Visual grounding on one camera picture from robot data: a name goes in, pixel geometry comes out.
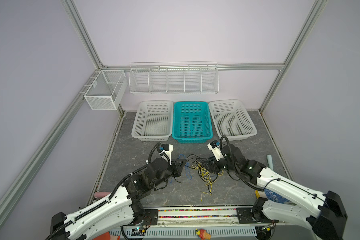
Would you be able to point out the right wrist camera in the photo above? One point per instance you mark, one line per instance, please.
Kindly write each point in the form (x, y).
(215, 147)

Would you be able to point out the pink object at edge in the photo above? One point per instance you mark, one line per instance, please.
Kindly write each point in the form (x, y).
(100, 195)

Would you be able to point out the white plastic basket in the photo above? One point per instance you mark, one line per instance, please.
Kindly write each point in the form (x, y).
(153, 121)
(232, 120)

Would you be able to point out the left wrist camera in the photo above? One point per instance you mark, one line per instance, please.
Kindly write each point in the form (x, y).
(165, 151)

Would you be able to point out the white mesh wall box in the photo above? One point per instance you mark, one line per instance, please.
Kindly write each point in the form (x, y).
(106, 90)

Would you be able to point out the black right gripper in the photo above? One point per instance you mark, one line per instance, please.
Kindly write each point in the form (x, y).
(212, 163)

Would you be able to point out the aluminium frame post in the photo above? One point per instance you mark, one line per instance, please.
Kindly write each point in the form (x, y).
(314, 14)

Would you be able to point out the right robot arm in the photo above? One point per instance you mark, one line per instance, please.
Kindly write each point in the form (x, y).
(323, 213)

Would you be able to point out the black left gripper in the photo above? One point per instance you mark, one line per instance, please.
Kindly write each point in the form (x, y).
(176, 166)

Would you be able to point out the blue white patterned cloth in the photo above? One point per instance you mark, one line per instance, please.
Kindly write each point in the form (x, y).
(270, 195)

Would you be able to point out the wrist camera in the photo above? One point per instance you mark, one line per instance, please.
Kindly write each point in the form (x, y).
(165, 151)
(215, 147)

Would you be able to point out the white plastic basket right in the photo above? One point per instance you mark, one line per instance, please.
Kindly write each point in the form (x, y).
(232, 120)

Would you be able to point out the red yellow toy figure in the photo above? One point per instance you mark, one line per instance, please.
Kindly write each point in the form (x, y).
(203, 234)

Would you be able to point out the white plastic basket left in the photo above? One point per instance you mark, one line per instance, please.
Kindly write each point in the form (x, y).
(153, 121)

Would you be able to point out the teal plastic basket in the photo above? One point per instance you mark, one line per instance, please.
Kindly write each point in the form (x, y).
(192, 122)

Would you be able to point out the white wire wall rack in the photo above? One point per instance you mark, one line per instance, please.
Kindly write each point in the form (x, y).
(174, 78)

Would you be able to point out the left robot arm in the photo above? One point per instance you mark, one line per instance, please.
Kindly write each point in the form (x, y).
(119, 208)

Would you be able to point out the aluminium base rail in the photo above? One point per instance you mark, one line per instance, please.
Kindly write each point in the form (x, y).
(181, 224)

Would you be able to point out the light blue scoop tool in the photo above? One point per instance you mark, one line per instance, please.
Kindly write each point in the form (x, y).
(270, 162)

